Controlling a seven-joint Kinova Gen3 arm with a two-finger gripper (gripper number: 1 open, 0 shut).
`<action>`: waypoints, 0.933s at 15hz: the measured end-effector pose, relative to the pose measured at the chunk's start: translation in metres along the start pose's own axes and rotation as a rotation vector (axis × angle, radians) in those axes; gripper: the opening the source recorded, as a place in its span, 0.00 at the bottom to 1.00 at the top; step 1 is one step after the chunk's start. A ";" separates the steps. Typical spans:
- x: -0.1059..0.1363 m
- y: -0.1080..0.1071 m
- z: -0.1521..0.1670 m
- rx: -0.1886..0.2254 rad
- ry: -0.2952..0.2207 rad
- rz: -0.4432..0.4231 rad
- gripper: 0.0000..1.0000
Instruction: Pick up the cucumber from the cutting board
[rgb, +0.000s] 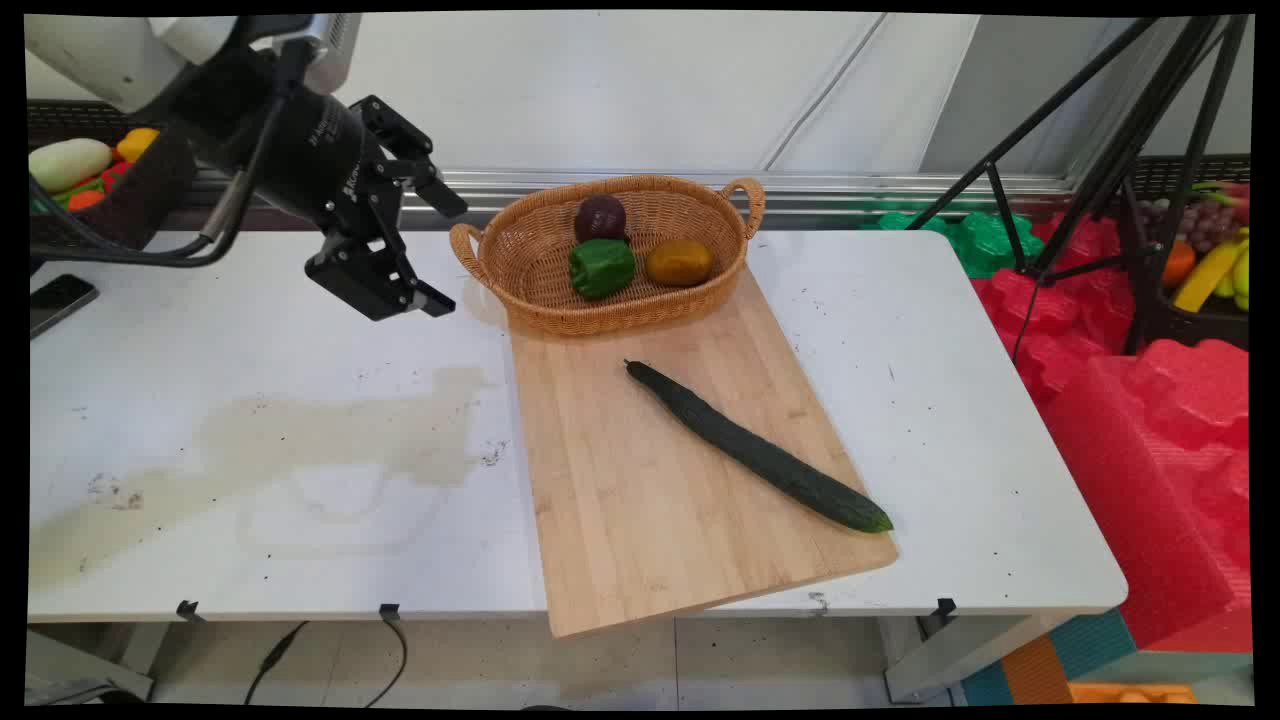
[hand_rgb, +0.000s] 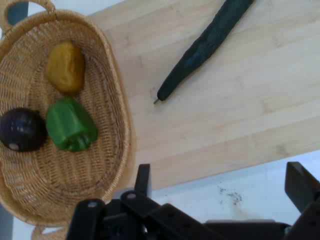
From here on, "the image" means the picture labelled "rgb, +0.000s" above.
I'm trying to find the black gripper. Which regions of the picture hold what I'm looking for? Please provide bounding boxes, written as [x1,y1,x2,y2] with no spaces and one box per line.
[165,48,469,322]

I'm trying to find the long dark green cucumber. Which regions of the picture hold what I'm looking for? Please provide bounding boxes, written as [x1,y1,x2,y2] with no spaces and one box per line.
[624,360,895,534]

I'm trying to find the purple onion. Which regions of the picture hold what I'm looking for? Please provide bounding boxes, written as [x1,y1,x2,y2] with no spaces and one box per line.
[574,194,629,244]

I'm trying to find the green bell pepper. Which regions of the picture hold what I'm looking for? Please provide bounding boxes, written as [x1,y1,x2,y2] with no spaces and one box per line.
[568,238,637,301]

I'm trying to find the dark woven vegetable basket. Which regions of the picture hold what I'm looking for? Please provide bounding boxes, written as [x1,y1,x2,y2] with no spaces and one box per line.
[28,100,197,263]

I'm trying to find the yellow-brown mango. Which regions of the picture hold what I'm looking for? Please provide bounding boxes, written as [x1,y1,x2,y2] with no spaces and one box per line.
[645,239,715,288]

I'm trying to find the green toy vegetable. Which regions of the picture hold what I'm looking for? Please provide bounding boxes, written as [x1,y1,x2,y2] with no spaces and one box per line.
[30,179,106,213]

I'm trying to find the white toy vegetable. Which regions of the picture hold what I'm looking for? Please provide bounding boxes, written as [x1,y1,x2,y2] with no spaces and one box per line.
[28,138,113,194]

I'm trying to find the black smartphone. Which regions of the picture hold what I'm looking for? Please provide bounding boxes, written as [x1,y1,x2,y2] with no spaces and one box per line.
[29,274,101,339]

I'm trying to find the bamboo cutting board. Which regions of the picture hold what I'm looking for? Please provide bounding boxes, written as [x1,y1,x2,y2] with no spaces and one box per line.
[505,268,899,639]

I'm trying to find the green foam piece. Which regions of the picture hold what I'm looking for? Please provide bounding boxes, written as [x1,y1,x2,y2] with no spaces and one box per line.
[862,208,1045,279]

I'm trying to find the red foam sheet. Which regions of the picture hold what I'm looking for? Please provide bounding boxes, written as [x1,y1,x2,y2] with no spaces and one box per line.
[972,212,1141,406]

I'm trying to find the black tripod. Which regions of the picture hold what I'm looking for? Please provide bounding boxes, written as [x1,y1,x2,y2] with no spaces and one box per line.
[905,15,1251,357]

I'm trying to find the orange toy fruit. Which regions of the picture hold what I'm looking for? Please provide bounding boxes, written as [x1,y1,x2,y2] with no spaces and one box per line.
[1160,240,1198,290]

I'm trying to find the dark woven fruit basket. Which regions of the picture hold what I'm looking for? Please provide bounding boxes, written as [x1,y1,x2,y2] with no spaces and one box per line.
[1118,153,1252,351]

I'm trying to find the purple toy grapes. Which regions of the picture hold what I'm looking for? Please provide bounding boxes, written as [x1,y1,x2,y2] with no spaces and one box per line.
[1140,198,1241,253]

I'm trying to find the large red foam block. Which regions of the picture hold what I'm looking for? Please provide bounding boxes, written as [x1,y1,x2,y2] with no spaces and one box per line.
[1040,338,1253,653]

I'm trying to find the yellow toy banana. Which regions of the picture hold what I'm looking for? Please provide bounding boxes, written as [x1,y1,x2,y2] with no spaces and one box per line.
[1172,228,1251,313]

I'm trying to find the yellow-green toy fruit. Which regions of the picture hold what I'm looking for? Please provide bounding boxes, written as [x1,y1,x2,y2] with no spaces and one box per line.
[1214,245,1252,312]

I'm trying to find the oval wicker basket with handles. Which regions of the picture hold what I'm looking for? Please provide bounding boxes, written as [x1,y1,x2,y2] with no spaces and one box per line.
[449,175,767,337]

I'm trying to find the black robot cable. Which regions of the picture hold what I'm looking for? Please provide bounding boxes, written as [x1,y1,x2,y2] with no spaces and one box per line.
[29,40,313,269]

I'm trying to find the black hanging cable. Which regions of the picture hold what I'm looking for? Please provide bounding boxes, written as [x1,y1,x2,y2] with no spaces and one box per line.
[362,612,409,708]

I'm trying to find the black cable with plug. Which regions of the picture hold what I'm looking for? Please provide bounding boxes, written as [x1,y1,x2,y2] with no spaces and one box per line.
[243,620,309,707]

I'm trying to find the metal wall rail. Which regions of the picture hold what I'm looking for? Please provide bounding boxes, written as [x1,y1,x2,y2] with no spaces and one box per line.
[395,167,1079,218]

